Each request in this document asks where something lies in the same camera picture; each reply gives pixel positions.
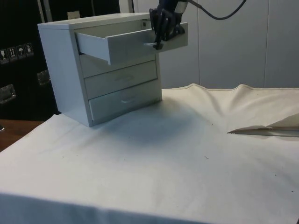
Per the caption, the white chest of drawers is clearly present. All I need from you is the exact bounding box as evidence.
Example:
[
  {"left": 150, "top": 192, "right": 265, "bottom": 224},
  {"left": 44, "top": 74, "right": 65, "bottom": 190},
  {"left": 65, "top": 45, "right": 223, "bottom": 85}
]
[{"left": 37, "top": 13, "right": 164, "bottom": 128}]

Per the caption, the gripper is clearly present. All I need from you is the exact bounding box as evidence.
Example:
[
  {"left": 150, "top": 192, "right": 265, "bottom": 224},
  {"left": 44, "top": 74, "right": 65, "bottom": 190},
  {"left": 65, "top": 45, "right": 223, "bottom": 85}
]
[{"left": 149, "top": 0, "right": 187, "bottom": 51}]

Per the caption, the black cable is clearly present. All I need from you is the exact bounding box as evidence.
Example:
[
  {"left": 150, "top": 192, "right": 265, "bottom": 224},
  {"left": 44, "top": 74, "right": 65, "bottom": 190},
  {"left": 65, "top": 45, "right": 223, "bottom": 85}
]
[{"left": 186, "top": 0, "right": 248, "bottom": 21}]

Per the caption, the white drawer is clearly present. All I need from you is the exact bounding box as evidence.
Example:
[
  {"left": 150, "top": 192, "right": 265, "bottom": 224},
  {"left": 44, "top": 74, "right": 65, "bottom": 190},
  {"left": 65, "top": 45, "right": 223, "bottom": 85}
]
[{"left": 75, "top": 22, "right": 189, "bottom": 66}]

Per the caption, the black cabinet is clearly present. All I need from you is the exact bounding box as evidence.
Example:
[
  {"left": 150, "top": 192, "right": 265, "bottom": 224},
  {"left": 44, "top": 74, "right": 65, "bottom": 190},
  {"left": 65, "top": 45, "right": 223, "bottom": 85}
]
[{"left": 0, "top": 0, "right": 121, "bottom": 122}]

